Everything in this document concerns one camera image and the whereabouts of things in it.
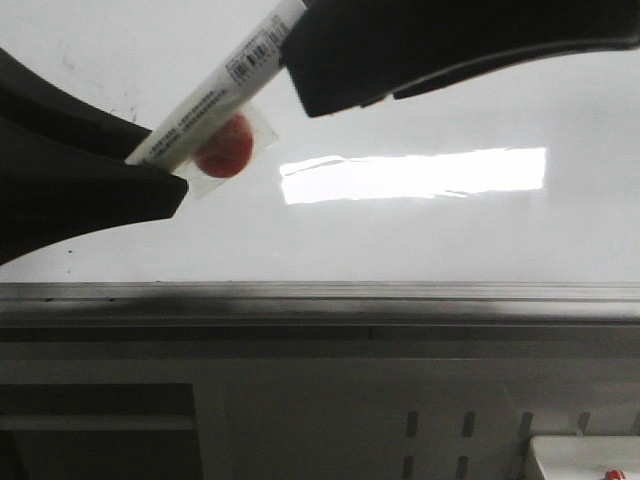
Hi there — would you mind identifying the white marker tray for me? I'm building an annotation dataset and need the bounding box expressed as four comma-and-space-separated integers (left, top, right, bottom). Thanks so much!
524, 436, 639, 479

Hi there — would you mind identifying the white whiteboard marker with red magnet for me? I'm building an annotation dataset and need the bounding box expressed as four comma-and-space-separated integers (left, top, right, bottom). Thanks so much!
125, 1, 308, 197

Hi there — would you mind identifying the white whiteboard with aluminium frame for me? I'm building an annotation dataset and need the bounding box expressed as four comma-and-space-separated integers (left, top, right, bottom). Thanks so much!
0, 0, 640, 341

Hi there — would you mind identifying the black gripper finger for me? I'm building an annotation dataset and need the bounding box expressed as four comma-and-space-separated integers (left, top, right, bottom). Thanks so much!
1, 51, 188, 263
282, 1, 639, 117

